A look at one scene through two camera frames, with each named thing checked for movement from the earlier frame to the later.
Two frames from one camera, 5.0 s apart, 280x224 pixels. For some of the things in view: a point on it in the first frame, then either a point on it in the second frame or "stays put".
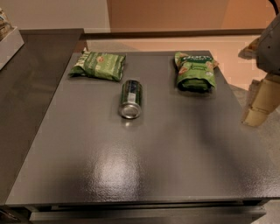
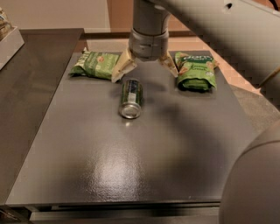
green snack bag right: [196, 73] stays put
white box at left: [9, 45] stays put
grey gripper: [269, 49] to [148, 46]
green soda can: [130, 102] stays put
